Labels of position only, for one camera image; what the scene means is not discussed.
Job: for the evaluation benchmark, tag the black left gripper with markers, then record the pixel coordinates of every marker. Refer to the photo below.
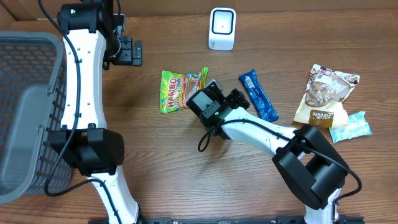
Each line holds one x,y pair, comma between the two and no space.
127,58

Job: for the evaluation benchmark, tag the green Haribo candy bag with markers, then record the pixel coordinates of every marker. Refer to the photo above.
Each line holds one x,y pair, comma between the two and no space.
177,88

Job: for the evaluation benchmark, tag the dark blue snack packet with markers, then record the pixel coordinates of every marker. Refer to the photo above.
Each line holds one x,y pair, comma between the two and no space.
258,96

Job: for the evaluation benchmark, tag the beige mushroom snack bag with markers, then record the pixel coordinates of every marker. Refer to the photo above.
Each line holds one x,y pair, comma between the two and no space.
322,102

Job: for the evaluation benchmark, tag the light blue snack packet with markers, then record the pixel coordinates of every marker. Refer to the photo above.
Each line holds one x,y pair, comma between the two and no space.
357,127

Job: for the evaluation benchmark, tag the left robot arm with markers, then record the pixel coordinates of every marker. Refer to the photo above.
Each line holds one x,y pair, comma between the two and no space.
92,32

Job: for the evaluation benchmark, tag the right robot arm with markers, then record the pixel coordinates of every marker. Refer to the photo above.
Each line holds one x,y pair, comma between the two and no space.
310,166

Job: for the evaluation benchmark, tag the white barcode scanner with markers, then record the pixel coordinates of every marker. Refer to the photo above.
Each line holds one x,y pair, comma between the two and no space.
222,29

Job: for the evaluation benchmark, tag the grey plastic shopping basket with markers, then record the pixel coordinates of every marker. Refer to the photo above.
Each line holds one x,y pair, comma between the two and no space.
33,92

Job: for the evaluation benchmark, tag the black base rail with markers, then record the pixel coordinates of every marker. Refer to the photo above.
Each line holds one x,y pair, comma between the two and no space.
279,220

